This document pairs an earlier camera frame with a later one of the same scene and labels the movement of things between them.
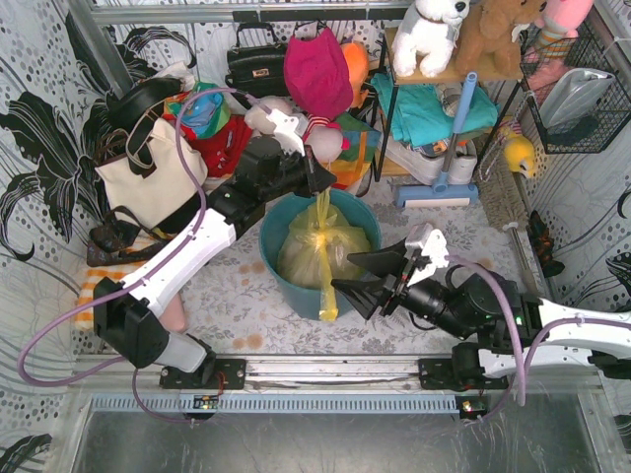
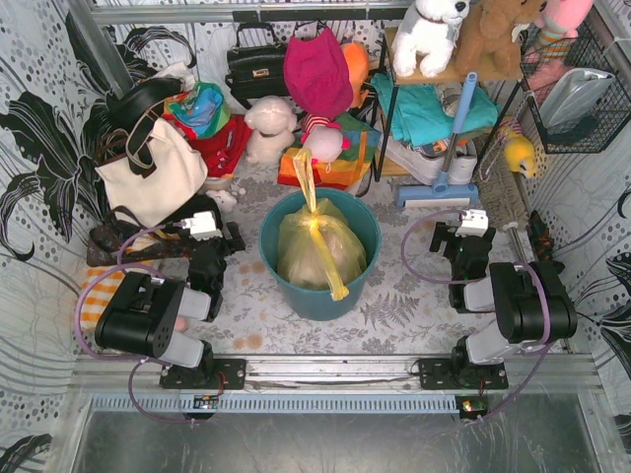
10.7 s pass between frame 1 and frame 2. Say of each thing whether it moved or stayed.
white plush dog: stayed
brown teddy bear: stayed
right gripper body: moved
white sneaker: stayed
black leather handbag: stayed
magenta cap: stayed
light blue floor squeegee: stayed
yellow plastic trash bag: moved
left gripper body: moved
